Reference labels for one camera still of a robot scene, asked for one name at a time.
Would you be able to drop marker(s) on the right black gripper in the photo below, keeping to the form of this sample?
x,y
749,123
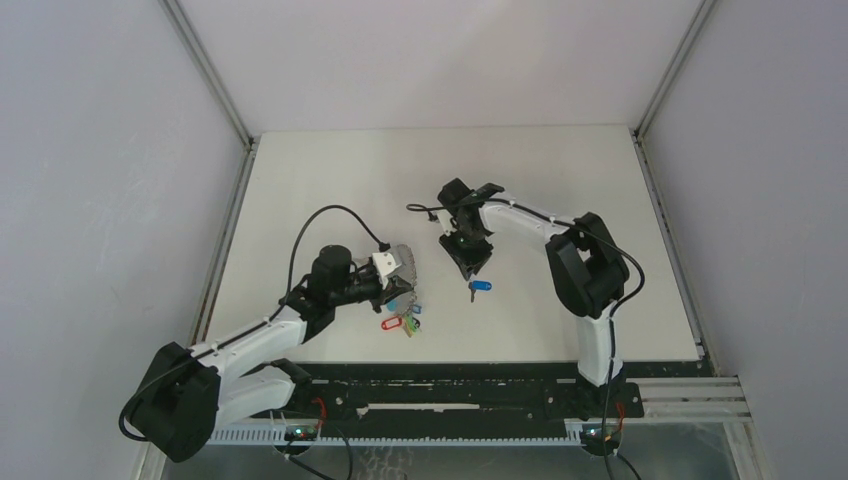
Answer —
x,y
468,263

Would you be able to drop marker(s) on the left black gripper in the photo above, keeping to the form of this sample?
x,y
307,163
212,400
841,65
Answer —
x,y
385,294

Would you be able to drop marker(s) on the metal key organiser with rings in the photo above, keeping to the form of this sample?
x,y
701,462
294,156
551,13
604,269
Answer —
x,y
408,272

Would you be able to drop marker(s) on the key with blue tag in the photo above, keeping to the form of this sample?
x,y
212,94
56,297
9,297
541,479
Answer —
x,y
479,287

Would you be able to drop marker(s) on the red tagged key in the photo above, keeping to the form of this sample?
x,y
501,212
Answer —
x,y
392,323

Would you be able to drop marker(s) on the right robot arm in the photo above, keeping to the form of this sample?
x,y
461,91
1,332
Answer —
x,y
588,270

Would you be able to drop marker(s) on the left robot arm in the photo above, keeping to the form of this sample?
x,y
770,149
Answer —
x,y
189,392

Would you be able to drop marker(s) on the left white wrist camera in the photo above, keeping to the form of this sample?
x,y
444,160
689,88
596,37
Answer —
x,y
388,262

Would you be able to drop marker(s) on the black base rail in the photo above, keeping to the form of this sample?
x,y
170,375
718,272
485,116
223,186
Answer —
x,y
460,401

